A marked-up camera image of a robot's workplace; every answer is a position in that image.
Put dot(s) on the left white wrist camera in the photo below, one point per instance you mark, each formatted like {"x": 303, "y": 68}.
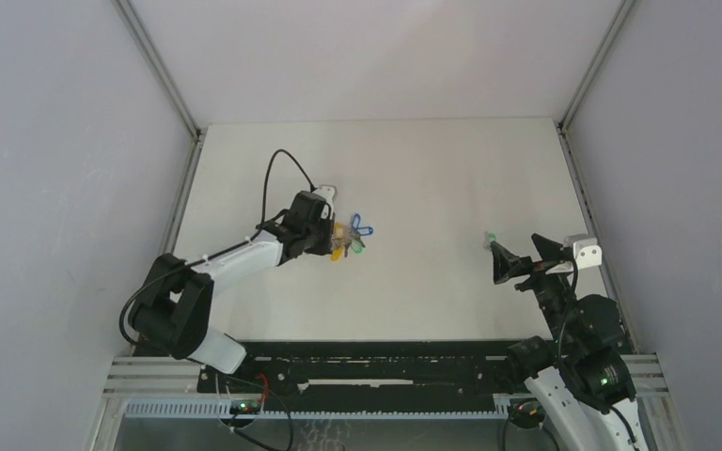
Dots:
{"x": 327, "y": 192}

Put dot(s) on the right aluminium frame post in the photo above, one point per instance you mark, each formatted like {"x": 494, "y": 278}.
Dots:
{"x": 581, "y": 144}

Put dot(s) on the keyring with coloured keys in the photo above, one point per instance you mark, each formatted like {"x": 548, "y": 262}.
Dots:
{"x": 349, "y": 237}

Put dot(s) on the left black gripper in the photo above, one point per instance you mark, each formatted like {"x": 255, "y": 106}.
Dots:
{"x": 325, "y": 247}

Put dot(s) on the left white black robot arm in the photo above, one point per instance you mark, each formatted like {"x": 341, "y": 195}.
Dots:
{"x": 173, "y": 307}

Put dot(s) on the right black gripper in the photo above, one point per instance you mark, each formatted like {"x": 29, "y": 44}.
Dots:
{"x": 506, "y": 264}

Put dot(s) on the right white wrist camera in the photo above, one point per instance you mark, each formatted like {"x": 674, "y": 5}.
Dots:
{"x": 585, "y": 250}

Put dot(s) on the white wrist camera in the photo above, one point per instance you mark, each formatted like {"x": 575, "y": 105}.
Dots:
{"x": 327, "y": 192}
{"x": 585, "y": 250}

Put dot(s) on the green tagged single key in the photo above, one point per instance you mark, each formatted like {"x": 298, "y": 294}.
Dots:
{"x": 489, "y": 238}

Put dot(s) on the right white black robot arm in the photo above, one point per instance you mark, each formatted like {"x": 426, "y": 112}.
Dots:
{"x": 578, "y": 380}

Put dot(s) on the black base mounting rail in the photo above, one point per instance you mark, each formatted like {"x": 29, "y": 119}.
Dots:
{"x": 366, "y": 377}

